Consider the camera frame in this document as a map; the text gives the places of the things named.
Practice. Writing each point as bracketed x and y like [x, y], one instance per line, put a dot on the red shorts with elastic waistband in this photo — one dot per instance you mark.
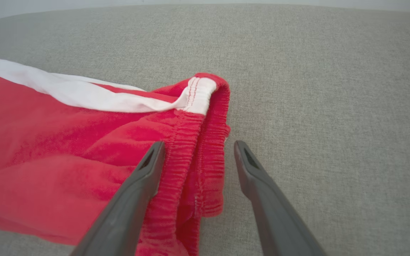
[66, 149]

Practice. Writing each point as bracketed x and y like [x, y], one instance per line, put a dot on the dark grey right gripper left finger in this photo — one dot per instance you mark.
[133, 206]

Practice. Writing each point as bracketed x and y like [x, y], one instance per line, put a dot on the grey textured fabric cloth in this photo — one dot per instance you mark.
[315, 89]

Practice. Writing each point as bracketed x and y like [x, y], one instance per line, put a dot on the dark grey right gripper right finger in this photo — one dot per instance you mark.
[272, 209]

